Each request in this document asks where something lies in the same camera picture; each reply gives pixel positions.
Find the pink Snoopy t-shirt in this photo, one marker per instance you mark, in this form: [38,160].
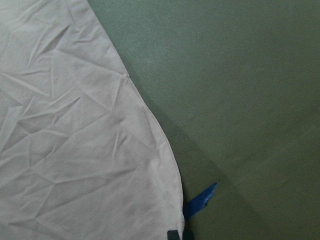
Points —
[82,157]

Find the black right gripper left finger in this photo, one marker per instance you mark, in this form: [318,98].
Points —
[173,235]

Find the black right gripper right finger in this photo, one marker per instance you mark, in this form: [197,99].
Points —
[187,235]

